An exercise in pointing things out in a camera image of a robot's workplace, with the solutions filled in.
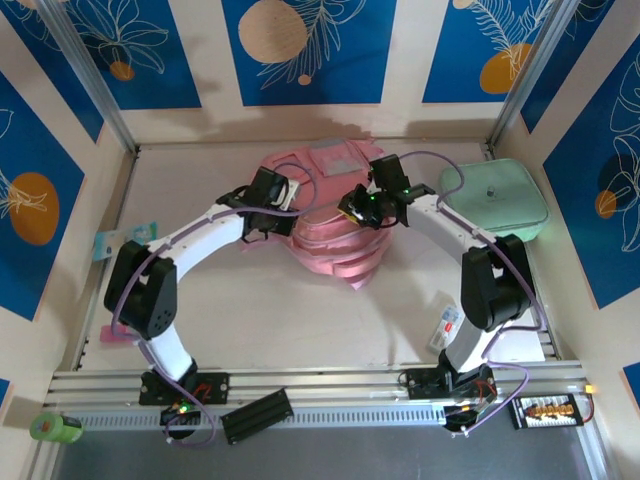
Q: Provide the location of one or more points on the pink student backpack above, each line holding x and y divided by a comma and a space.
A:
340, 250

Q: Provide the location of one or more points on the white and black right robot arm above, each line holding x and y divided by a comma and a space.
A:
440, 220

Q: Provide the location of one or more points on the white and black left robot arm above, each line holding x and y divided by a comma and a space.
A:
200, 240

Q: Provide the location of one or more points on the light blue tissue pack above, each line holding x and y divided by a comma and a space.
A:
125, 237

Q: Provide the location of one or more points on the mint green zip pouch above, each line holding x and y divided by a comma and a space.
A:
500, 200

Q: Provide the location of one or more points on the clear packet with red label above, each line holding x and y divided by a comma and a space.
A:
444, 327

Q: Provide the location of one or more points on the black ridged block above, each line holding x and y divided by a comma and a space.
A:
257, 416

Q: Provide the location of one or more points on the pink plastic eraser box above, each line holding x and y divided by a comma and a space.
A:
112, 336

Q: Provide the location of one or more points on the electronics board with green LED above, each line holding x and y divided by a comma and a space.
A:
177, 410

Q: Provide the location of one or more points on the electronics board with orange LED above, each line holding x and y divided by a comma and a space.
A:
470, 412

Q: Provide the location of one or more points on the black power distribution board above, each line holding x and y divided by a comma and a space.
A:
547, 411

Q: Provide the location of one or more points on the yellow power connector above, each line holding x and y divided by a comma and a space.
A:
593, 389

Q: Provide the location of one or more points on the green tape roll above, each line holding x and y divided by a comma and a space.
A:
55, 428

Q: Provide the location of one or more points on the aluminium side rail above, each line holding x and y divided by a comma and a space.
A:
125, 190
547, 345

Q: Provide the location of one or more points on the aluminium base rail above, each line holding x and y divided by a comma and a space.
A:
325, 382

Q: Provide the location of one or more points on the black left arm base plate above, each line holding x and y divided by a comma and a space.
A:
215, 387

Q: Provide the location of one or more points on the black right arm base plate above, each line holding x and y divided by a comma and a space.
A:
417, 382

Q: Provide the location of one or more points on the aluminium frame post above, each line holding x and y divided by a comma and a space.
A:
92, 75
530, 75

